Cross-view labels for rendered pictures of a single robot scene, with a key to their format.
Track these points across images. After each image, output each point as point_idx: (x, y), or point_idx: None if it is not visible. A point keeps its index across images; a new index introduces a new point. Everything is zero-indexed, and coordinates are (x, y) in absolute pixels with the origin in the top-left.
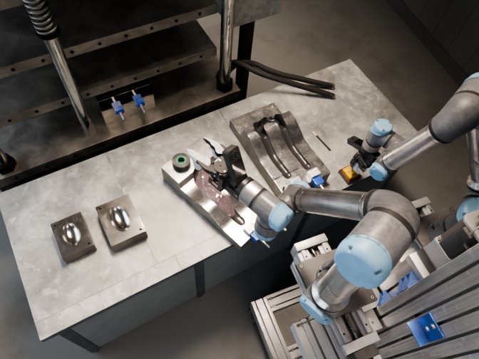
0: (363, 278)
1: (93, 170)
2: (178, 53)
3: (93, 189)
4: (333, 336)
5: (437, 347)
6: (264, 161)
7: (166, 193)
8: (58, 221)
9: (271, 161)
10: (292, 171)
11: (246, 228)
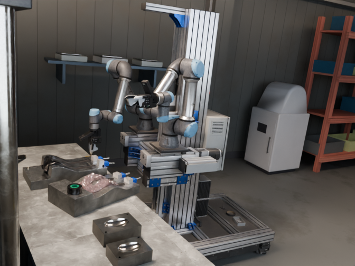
0: (202, 69)
1: (50, 254)
2: None
3: (74, 252)
4: (190, 157)
5: (198, 119)
6: (78, 170)
7: (88, 216)
8: (115, 255)
9: (79, 169)
10: (90, 163)
11: (129, 179)
